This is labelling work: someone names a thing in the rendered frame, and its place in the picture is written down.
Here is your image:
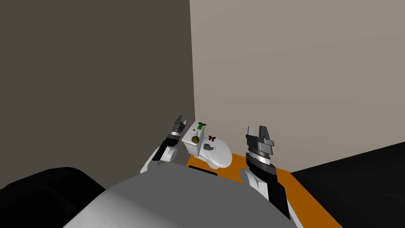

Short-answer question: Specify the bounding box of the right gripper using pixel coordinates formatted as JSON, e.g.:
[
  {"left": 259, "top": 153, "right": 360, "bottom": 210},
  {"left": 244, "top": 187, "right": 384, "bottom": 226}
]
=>
[{"left": 245, "top": 125, "right": 275, "bottom": 156}]

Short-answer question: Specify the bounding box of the white toilet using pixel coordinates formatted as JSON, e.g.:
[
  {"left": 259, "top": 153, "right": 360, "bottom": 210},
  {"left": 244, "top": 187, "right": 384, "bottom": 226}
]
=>
[{"left": 182, "top": 120, "right": 233, "bottom": 170}]

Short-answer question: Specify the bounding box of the orange rug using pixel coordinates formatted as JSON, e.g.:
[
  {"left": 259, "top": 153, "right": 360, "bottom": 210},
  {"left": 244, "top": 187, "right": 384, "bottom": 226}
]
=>
[{"left": 186, "top": 152, "right": 344, "bottom": 228}]

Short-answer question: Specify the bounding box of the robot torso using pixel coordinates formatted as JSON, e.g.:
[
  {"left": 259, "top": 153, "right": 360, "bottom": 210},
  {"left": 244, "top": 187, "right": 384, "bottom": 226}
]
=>
[{"left": 62, "top": 161, "right": 305, "bottom": 228}]

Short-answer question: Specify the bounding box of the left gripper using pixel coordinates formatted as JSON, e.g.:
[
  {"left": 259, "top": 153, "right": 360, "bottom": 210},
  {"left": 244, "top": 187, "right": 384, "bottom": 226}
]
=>
[{"left": 172, "top": 115, "right": 187, "bottom": 135}]

